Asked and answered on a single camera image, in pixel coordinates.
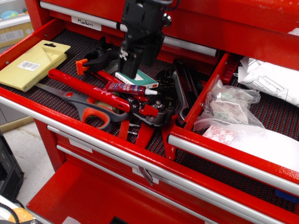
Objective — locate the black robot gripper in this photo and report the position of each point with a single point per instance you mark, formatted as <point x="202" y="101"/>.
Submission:
<point x="144" y="37"/>

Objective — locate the red threadlocker glue tube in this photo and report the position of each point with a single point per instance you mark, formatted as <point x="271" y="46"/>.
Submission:
<point x="129" y="89"/>

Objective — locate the right open red drawer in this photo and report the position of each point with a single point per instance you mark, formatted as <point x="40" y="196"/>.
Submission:
<point x="275" y="114"/>

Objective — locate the bottom open red drawer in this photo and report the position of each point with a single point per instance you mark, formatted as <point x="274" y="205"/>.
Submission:
<point x="97" y="198"/>

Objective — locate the green white small box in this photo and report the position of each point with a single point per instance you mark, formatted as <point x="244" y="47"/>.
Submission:
<point x="140" y="79"/>

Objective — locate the clear ribbed bit case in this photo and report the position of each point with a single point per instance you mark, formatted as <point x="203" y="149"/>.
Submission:
<point x="112" y="67"/>

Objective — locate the black spring clamp orange tips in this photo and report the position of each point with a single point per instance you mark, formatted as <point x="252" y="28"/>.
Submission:
<point x="97" y="58"/>

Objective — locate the silver black utility knife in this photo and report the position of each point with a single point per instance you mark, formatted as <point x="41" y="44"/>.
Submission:
<point x="185" y="88"/>

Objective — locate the silver cabinet key lock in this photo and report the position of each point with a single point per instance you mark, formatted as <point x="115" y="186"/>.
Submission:
<point x="166" y="20"/>

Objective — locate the red tool cabinet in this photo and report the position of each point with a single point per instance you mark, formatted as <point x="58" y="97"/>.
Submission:
<point x="215" y="194"/>

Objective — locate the grey orange scissors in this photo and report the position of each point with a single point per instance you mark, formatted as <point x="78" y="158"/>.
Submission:
<point x="86" y="106"/>

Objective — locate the red bit strip holder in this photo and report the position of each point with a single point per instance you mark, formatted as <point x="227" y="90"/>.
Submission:
<point x="124" y="129"/>

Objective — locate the white markers label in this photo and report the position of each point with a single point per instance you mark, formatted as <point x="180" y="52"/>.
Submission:
<point x="86" y="23"/>

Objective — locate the red hex bit holder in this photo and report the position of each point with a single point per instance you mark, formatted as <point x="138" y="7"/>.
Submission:
<point x="230" y="68"/>

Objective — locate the clear bag of adhesive pads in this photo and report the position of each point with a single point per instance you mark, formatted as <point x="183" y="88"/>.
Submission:
<point x="228" y="107"/>

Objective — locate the yellow flat plastic case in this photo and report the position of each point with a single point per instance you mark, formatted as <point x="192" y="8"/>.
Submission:
<point x="32" y="66"/>

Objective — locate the red white adhesive pad sheet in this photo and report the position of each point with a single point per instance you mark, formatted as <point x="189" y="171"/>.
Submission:
<point x="221" y="135"/>

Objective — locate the cardboard box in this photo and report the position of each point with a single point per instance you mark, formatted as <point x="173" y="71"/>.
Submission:
<point x="13" y="34"/>

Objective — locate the white instruction paper sheets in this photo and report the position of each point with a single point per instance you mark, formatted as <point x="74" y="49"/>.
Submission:
<point x="277" y="81"/>

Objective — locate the white plastic bag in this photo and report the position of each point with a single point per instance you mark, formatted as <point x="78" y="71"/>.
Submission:
<point x="265" y="144"/>

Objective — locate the black plastic crate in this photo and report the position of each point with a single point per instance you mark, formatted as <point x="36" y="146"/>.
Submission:
<point x="11" y="174"/>

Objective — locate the blue tape piece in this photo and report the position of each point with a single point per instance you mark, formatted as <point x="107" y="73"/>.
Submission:
<point x="287" y="196"/>

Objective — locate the black crimping tool red handles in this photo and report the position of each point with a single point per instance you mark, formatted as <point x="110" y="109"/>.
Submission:
<point x="167" y="95"/>

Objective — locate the red handled pliers tool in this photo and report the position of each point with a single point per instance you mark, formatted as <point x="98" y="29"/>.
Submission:
<point x="90" y="90"/>

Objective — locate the black red wire stripper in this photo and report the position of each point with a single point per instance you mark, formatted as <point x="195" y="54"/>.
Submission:
<point x="152" y="116"/>

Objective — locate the red black screwdriver handle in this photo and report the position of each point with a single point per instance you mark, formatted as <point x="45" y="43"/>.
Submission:
<point x="200" y="85"/>

